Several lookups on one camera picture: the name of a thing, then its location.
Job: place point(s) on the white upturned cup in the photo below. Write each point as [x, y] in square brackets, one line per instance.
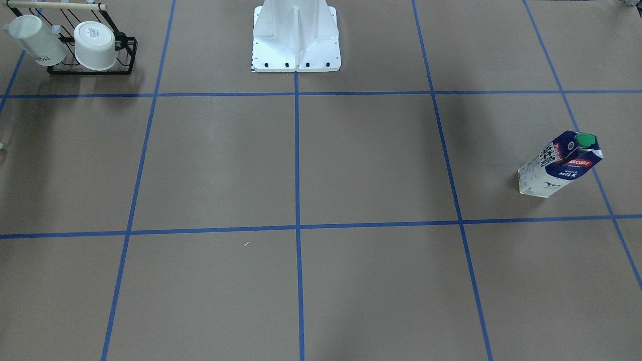
[94, 46]
[30, 33]

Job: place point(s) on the black wire cup rack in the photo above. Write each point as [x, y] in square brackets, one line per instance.
[71, 38]

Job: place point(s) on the blue white milk carton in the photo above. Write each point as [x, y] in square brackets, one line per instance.
[566, 158]

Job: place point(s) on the white camera stand base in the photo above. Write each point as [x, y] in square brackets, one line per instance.
[295, 36]

